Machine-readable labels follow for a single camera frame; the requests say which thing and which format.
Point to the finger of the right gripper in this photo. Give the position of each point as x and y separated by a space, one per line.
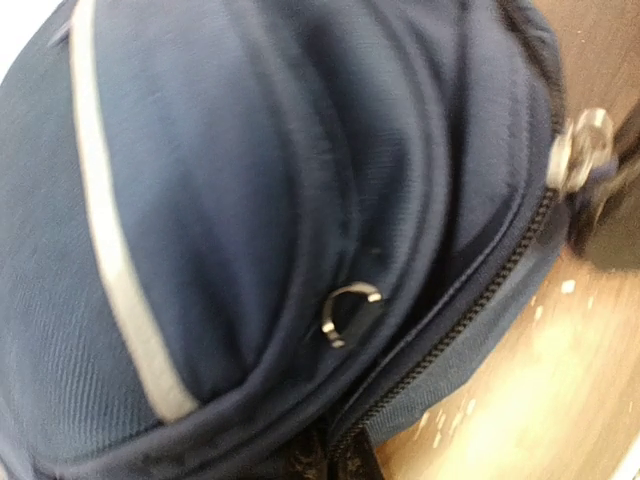
605 228

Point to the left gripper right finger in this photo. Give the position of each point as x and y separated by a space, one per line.
356 461

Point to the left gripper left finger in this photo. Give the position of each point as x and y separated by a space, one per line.
305 457

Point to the navy blue backpack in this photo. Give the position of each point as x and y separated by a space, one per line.
226 222

